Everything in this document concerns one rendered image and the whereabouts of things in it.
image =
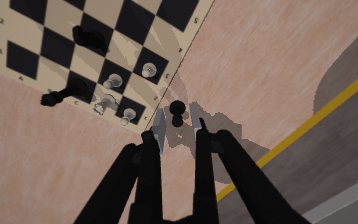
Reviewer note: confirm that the chessboard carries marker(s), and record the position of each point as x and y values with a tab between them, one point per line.
37	49

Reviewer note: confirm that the white pawn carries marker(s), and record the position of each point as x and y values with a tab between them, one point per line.
115	80
129	113
149	70

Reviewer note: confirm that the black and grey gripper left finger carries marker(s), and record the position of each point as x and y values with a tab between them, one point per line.
108	201

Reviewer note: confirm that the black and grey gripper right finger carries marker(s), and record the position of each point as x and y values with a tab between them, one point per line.
263	201

